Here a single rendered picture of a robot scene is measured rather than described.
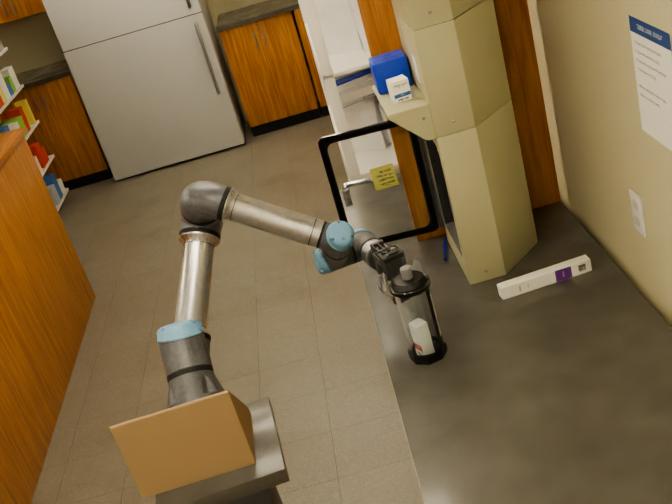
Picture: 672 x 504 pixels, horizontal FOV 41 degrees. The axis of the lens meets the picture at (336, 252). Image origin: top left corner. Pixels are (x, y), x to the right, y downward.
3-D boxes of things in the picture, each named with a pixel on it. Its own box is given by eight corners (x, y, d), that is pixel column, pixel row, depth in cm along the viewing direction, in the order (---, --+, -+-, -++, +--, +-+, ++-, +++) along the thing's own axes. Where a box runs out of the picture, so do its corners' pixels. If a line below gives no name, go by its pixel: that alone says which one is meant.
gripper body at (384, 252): (379, 261, 232) (362, 246, 243) (387, 289, 236) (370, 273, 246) (405, 250, 234) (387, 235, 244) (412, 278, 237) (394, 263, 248)
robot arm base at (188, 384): (160, 416, 212) (151, 376, 215) (178, 423, 226) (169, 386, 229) (221, 396, 212) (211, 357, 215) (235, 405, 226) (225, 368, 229)
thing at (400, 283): (424, 276, 232) (419, 254, 230) (431, 292, 224) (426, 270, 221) (390, 286, 233) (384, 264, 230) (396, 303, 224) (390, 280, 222)
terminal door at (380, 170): (440, 230, 289) (412, 115, 272) (349, 251, 292) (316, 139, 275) (439, 228, 290) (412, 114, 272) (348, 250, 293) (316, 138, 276)
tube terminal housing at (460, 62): (521, 219, 292) (476, -15, 258) (552, 262, 262) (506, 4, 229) (447, 240, 292) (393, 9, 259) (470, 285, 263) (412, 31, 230)
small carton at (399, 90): (407, 94, 251) (402, 74, 249) (412, 98, 247) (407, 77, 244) (390, 99, 251) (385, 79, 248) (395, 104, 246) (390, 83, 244)
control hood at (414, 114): (415, 106, 272) (408, 74, 268) (436, 138, 243) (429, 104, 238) (379, 116, 272) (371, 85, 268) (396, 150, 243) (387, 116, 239)
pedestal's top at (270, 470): (161, 526, 211) (155, 513, 209) (159, 446, 240) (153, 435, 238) (290, 481, 213) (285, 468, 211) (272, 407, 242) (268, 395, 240)
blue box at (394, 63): (407, 77, 266) (400, 48, 262) (413, 85, 257) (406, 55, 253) (374, 86, 266) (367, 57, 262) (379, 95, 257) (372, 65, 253)
